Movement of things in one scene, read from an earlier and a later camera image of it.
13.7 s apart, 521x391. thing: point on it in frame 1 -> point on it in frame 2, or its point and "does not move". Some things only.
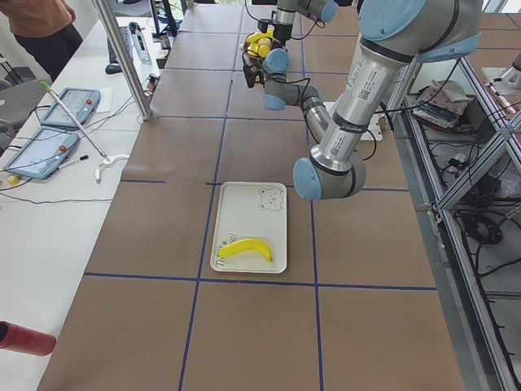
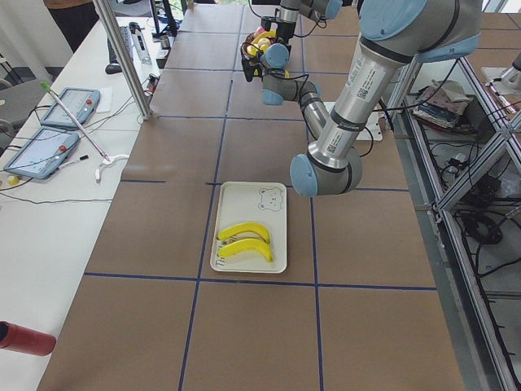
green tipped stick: (45, 85) does not move
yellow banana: (247, 244) does not move
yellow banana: (258, 36) -> (252, 227)
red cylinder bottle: (18, 338) does not move
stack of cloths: (440, 104) does not move
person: (45, 27) -> (73, 18)
